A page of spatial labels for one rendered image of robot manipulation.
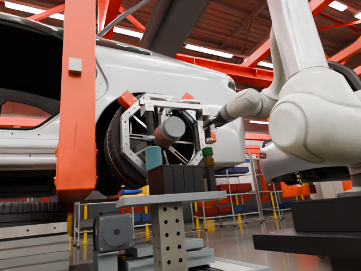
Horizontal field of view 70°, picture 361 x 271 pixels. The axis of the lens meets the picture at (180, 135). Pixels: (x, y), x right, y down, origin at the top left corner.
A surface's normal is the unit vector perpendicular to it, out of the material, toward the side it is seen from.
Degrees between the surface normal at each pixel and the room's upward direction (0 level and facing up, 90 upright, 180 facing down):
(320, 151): 148
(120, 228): 90
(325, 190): 90
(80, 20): 90
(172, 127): 90
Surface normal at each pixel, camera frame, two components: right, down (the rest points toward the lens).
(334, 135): 0.14, 0.25
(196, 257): 0.40, -0.31
